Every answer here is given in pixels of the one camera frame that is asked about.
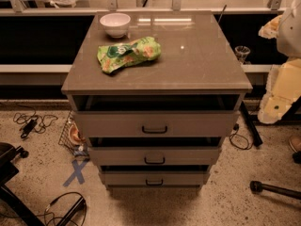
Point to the clear glass cup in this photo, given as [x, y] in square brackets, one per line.
[241, 53]

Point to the wire basket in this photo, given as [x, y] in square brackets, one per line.
[71, 140]

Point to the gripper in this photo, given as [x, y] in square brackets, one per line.
[290, 35]

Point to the black stand with cable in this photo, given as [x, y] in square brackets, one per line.
[50, 219]

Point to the white ceramic bowl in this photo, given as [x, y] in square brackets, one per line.
[115, 25]

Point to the black bar right floor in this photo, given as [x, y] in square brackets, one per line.
[250, 125]

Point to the black tripod leg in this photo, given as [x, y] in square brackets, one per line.
[258, 187]

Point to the grey bottom drawer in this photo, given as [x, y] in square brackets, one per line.
[154, 178]

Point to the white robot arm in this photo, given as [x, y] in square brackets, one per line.
[283, 86]

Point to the grey drawer cabinet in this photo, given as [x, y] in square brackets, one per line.
[196, 72]

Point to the grey drawer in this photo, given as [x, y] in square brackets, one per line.
[155, 124]
[154, 178]
[153, 156]

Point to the black office chair base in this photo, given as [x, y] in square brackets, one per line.
[7, 172]

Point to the grey top drawer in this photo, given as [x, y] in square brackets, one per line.
[155, 124]

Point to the green snack bag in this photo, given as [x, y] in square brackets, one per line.
[122, 55]

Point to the blue tape cross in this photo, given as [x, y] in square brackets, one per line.
[77, 172]

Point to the grey middle drawer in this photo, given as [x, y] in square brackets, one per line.
[153, 156]

